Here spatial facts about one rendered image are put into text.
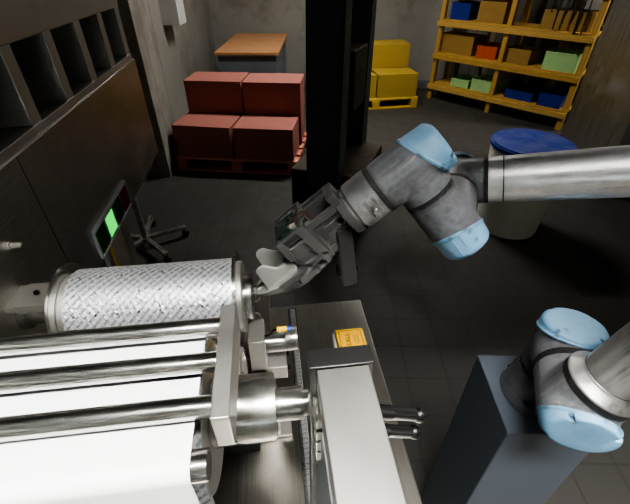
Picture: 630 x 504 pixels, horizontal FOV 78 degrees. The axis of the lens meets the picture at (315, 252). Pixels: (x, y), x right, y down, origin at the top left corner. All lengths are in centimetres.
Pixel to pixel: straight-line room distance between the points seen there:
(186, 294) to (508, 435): 72
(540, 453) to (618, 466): 117
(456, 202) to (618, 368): 35
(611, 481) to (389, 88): 489
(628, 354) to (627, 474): 153
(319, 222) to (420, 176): 15
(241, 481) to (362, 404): 59
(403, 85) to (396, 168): 537
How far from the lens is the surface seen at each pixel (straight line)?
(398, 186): 54
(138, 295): 61
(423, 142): 54
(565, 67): 572
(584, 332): 89
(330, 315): 108
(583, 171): 68
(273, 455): 87
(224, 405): 27
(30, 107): 85
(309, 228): 56
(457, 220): 57
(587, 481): 213
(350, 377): 30
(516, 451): 105
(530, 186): 68
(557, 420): 78
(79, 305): 64
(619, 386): 76
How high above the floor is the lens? 168
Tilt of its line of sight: 37 degrees down
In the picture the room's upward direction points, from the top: straight up
